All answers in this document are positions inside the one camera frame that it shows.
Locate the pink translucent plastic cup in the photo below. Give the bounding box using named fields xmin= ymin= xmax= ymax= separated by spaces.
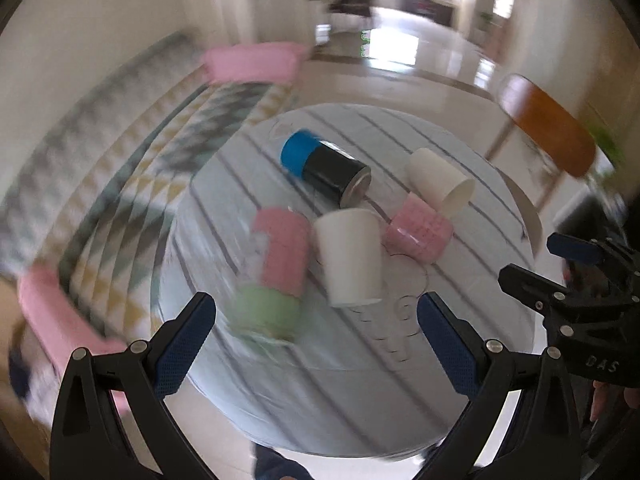
xmin=383 ymin=193 xmax=454 ymax=264

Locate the white paper cup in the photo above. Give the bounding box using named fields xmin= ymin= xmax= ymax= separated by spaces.
xmin=407 ymin=148 xmax=475 ymax=218
xmin=314 ymin=208 xmax=383 ymax=308

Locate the pink and green cup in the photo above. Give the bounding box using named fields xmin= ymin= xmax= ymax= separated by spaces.
xmin=230 ymin=207 xmax=310 ymax=344

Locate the person's right hand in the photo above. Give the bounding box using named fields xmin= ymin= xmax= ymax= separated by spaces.
xmin=590 ymin=380 xmax=640 ymax=422

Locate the pink cushion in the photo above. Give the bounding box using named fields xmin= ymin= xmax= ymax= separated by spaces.
xmin=10 ymin=266 xmax=126 ymax=426
xmin=203 ymin=41 xmax=309 ymax=84

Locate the orange wooden chair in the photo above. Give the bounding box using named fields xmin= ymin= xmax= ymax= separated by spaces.
xmin=484 ymin=72 xmax=598 ymax=212

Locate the green potted plant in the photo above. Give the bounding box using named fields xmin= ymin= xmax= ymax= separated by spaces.
xmin=586 ymin=122 xmax=624 ymax=182

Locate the person's blue trousers leg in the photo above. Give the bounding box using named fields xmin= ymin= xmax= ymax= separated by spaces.
xmin=253 ymin=444 xmax=312 ymax=480

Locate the patterned triangle sofa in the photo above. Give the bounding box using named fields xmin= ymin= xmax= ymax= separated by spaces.
xmin=1 ymin=33 xmax=295 ymax=340

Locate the striped light blue tablecloth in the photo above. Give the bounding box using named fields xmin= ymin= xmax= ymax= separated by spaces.
xmin=157 ymin=104 xmax=535 ymax=458

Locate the black and blue can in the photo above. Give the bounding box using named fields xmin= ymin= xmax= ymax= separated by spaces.
xmin=280 ymin=129 xmax=372 ymax=209

